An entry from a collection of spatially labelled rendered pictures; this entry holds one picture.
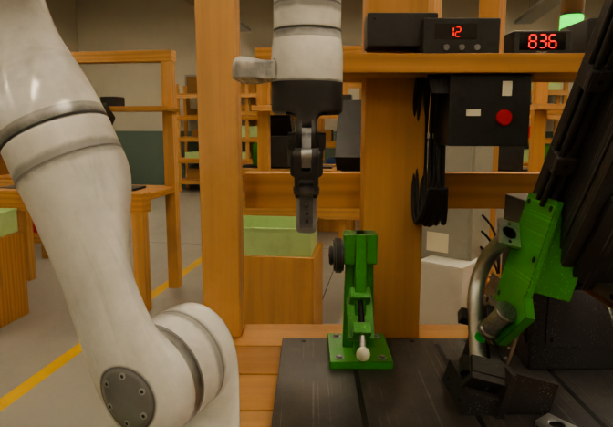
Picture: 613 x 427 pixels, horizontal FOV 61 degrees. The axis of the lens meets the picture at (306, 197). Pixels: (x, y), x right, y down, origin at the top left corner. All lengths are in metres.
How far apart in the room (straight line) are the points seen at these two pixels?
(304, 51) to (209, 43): 0.74
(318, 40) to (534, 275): 0.58
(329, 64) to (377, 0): 0.73
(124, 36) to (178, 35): 1.23
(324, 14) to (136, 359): 0.35
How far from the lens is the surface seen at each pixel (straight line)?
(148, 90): 12.16
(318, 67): 0.53
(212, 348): 0.47
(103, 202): 0.45
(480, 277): 1.08
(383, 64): 1.11
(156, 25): 12.21
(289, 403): 1.01
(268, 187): 1.32
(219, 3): 1.26
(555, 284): 0.99
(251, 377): 1.15
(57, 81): 0.49
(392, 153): 1.23
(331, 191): 1.32
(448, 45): 1.17
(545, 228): 0.95
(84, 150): 0.46
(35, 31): 0.55
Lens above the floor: 1.40
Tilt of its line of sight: 8 degrees down
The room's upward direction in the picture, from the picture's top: straight up
